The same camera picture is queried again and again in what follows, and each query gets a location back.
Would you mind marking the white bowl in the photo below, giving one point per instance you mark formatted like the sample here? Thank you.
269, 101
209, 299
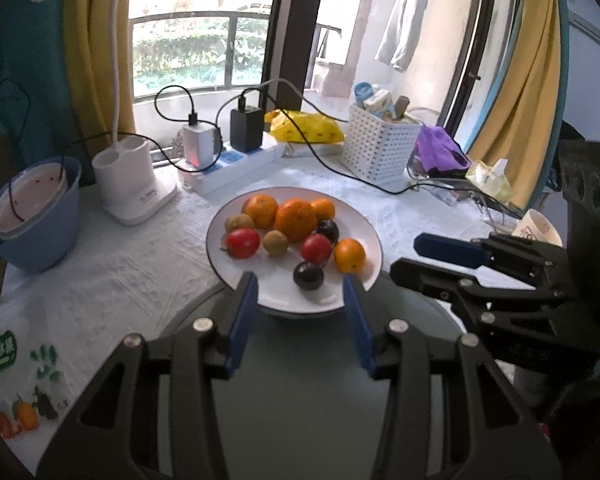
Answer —
27, 200

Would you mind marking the blue plastic bowl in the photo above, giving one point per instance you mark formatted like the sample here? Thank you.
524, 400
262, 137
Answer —
35, 240

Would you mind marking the white perforated basket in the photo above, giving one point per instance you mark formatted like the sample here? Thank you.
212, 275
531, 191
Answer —
377, 147

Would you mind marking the yellow curtain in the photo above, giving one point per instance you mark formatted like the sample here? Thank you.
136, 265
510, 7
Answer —
90, 60
525, 85

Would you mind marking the grey round mat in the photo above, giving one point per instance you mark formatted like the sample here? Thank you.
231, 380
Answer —
300, 385

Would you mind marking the light blue bottle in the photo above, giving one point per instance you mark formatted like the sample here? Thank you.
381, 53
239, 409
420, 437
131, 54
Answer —
363, 94

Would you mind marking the brown packet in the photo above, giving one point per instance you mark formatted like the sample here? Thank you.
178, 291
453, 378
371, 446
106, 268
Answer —
401, 107

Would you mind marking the large mandarin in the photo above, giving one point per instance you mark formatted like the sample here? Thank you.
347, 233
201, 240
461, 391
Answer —
296, 221

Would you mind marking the white textured tablecloth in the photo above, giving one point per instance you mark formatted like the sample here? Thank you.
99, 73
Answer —
130, 270

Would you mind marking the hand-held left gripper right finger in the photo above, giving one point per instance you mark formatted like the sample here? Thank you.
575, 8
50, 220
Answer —
360, 320

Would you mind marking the medium mandarin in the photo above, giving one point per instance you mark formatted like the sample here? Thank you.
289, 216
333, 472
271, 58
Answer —
260, 210

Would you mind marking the smooth orange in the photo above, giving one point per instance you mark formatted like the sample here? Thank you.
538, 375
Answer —
350, 256

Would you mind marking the white power strip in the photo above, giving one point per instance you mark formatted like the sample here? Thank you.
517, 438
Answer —
235, 165

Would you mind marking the white desk lamp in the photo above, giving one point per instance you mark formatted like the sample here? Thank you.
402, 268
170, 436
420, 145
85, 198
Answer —
130, 185

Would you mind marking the tissue pack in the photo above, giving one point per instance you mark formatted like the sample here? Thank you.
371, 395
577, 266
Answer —
490, 180

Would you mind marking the white plate with dark rim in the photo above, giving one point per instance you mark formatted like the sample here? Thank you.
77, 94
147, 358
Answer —
290, 301

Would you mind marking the printed plastic bag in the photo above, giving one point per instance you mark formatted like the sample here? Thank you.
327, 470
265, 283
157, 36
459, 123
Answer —
25, 360

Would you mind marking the small brown kiwi fruit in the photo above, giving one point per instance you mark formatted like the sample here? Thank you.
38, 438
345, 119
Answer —
239, 222

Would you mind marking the purple cloth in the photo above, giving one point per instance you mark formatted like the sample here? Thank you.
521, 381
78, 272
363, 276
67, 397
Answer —
440, 152

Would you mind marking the hanging grey garment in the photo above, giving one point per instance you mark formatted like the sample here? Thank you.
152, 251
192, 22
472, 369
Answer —
402, 25

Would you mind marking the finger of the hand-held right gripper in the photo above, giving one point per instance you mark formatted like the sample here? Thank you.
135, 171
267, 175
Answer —
430, 280
450, 250

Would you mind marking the pale snack box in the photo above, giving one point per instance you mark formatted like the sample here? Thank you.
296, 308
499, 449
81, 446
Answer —
380, 105

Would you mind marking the small dark purple plum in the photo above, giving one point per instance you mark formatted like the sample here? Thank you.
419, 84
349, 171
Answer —
329, 230

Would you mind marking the teal curtain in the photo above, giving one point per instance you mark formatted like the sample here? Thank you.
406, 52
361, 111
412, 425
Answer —
20, 85

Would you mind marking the paper cup with bear print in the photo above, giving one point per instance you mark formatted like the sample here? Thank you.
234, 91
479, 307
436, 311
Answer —
535, 227

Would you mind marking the small orange kumquat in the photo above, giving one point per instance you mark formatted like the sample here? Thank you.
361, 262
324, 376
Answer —
325, 207

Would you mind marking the black charger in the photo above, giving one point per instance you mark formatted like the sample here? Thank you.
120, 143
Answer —
246, 130

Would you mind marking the clear plastic organizer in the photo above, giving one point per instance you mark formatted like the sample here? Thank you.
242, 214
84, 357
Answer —
460, 195

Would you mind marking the black sliding door frame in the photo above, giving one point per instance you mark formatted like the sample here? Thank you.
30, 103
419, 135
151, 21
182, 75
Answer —
475, 45

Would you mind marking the red tomato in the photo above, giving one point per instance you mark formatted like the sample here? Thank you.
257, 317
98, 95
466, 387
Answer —
316, 250
242, 243

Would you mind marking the black balcony railing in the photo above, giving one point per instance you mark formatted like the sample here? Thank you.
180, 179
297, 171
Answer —
227, 50

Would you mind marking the yellow plastic bag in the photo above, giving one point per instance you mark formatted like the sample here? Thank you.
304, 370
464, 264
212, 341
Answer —
305, 127

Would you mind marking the white charger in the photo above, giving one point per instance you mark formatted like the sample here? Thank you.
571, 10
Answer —
198, 147

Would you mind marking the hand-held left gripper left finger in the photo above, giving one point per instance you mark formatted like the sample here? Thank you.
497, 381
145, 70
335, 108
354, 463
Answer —
242, 320

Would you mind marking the black window pillar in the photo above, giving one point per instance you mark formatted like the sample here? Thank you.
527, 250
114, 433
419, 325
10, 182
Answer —
295, 25

